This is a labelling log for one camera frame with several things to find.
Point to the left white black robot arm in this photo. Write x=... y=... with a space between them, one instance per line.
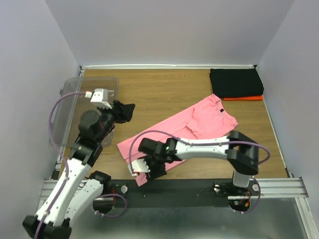
x=67 y=202

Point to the aluminium frame rail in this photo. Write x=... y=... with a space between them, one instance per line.
x=281 y=211

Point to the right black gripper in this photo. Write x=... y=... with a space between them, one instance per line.
x=153 y=174

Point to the clear plastic bin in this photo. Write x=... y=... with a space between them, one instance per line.
x=69 y=111

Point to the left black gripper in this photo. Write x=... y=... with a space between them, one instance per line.
x=123 y=112

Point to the folded black t shirt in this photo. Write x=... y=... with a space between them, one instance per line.
x=235 y=83

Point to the pink t shirt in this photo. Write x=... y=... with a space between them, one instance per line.
x=204 y=120

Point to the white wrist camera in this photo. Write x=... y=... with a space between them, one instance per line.
x=137 y=167
x=101 y=98

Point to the folded orange t shirt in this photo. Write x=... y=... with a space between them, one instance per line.
x=249 y=98

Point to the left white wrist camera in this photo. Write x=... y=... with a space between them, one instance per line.
x=101 y=98

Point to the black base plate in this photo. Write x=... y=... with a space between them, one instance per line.
x=175 y=193

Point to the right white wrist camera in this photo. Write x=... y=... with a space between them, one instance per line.
x=137 y=167

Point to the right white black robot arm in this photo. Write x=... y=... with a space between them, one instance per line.
x=236 y=148

